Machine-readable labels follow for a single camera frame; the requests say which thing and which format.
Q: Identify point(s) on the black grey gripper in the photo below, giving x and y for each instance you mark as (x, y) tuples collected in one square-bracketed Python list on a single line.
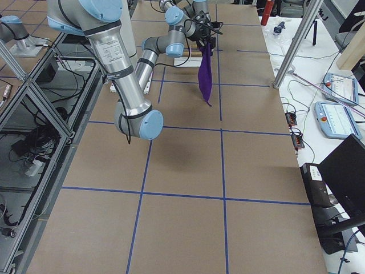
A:
[(204, 36)]

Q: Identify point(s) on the purple microfiber towel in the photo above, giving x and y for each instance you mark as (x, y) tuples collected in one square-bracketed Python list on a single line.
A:
[(205, 73)]

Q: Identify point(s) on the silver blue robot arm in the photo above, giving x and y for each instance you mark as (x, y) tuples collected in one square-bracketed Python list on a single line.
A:
[(106, 25)]

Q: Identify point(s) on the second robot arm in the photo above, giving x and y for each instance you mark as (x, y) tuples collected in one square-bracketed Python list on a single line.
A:
[(182, 5)]

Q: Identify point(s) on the lower wooden rack rod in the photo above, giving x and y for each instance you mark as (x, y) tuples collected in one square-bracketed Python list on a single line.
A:
[(193, 53)]

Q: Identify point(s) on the white rack base tray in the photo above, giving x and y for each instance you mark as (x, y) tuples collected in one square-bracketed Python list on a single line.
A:
[(192, 62)]

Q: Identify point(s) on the red bottle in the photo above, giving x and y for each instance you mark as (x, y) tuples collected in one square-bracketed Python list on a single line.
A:
[(266, 12)]

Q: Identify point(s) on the metal reacher grabber tool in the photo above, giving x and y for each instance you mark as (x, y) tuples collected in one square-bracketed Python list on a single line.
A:
[(319, 85)]

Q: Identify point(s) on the far orange usb hub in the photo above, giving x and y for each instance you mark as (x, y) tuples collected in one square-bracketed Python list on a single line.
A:
[(291, 118)]

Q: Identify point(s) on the orange usb hub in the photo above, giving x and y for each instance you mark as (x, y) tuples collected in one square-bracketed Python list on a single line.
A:
[(297, 138), (291, 118)]

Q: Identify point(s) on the near orange usb hub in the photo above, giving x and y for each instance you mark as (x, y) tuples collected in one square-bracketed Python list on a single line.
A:
[(297, 138)]

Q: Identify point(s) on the far teach pendant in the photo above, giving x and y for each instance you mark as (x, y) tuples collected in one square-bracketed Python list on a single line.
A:
[(345, 88)]

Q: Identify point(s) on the teach pendant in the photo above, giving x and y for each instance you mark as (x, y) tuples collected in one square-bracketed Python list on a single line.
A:
[(345, 88), (336, 120)]

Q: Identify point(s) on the near teach pendant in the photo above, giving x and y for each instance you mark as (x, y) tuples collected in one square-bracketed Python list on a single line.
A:
[(336, 120)]

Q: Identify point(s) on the black laptop screen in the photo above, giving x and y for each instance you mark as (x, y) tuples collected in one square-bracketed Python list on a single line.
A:
[(343, 172)]

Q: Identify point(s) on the black computer box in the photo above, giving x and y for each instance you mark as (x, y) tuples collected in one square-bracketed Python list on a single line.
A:
[(334, 232)]

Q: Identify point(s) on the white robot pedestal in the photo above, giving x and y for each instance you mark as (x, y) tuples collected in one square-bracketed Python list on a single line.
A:
[(127, 34)]

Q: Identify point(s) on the aluminium frame post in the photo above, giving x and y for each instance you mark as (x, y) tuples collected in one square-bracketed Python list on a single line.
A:
[(302, 30)]

